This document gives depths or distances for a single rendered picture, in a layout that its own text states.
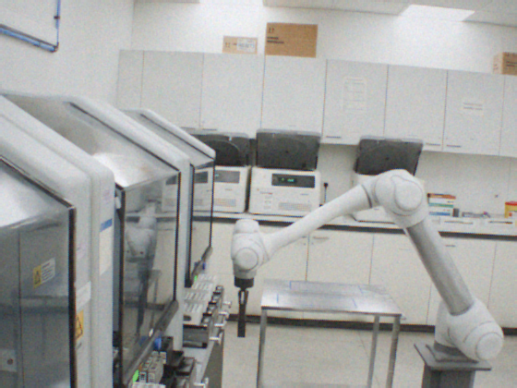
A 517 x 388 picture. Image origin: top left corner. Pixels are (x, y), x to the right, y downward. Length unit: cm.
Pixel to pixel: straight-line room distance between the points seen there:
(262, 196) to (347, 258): 84
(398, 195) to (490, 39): 368
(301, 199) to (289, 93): 89
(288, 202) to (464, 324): 255
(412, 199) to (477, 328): 53
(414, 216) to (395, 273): 266
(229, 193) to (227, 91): 87
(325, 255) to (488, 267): 136
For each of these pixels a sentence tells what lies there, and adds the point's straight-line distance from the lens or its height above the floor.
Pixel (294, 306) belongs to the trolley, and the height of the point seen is 82.
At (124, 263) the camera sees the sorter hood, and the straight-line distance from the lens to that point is 110.
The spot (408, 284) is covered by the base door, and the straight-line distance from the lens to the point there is 452.
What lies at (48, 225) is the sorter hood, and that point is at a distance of 75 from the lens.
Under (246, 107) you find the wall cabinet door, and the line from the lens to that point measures 455.
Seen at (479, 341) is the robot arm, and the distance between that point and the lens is 199.
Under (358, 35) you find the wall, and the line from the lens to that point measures 501.
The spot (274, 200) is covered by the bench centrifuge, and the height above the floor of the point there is 103.
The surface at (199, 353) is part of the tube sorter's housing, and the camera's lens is 201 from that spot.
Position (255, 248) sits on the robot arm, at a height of 116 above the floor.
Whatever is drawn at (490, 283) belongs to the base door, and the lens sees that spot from 474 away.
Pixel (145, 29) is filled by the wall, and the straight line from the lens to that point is 513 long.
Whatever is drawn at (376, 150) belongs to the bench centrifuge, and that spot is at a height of 147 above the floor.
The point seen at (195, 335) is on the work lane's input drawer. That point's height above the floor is 78.
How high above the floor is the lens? 152
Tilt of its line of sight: 6 degrees down
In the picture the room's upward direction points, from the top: 4 degrees clockwise
